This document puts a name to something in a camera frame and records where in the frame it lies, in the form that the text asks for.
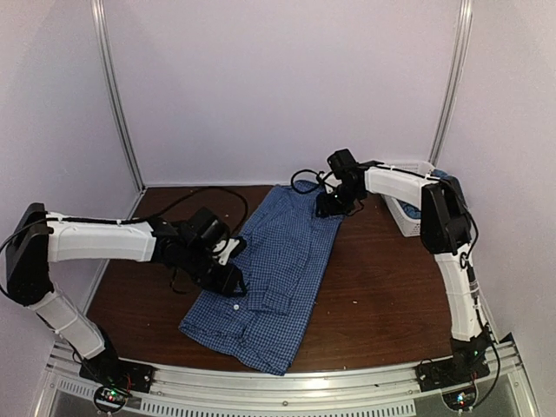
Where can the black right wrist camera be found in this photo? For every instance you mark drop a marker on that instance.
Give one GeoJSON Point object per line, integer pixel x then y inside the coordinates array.
{"type": "Point", "coordinates": [342, 163]}

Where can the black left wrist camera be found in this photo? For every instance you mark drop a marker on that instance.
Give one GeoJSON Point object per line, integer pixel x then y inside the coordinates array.
{"type": "Point", "coordinates": [205, 229]}

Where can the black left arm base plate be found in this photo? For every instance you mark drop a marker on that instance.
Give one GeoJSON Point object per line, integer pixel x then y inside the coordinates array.
{"type": "Point", "coordinates": [125, 375]}

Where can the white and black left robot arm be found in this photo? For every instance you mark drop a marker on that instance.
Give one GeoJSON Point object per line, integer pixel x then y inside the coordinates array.
{"type": "Point", "coordinates": [46, 242]}

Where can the aluminium frame post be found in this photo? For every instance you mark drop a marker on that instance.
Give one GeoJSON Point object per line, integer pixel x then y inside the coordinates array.
{"type": "Point", "coordinates": [115, 101]}
{"type": "Point", "coordinates": [463, 31]}

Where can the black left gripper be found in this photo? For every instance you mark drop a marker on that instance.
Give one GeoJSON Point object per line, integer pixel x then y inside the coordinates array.
{"type": "Point", "coordinates": [226, 283]}

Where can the white plastic laundry basket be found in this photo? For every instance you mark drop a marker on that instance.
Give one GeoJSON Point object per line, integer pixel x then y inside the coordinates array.
{"type": "Point", "coordinates": [408, 227]}

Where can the aluminium front rail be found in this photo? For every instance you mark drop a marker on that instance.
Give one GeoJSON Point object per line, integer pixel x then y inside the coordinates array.
{"type": "Point", "coordinates": [379, 391]}

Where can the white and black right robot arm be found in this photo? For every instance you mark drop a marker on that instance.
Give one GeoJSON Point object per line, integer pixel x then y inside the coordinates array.
{"type": "Point", "coordinates": [447, 231]}

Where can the blue checked shirt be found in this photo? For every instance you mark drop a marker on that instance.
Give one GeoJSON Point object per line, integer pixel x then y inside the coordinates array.
{"type": "Point", "coordinates": [287, 253]}

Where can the blue grey cloth in basket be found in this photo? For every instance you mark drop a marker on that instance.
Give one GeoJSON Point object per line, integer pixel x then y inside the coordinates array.
{"type": "Point", "coordinates": [411, 211]}

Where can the left aluminium frame post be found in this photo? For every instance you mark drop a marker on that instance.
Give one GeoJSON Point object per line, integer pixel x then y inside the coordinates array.
{"type": "Point", "coordinates": [115, 101]}

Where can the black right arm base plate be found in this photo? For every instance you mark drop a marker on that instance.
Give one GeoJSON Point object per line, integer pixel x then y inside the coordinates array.
{"type": "Point", "coordinates": [432, 375]}

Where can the right aluminium frame post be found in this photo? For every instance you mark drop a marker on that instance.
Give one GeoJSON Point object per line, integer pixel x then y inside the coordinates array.
{"type": "Point", "coordinates": [463, 31]}

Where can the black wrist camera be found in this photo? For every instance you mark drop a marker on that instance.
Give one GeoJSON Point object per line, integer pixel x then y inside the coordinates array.
{"type": "Point", "coordinates": [342, 163]}
{"type": "Point", "coordinates": [205, 229]}

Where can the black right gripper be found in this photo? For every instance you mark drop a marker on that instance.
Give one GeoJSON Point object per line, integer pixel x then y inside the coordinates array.
{"type": "Point", "coordinates": [328, 208]}

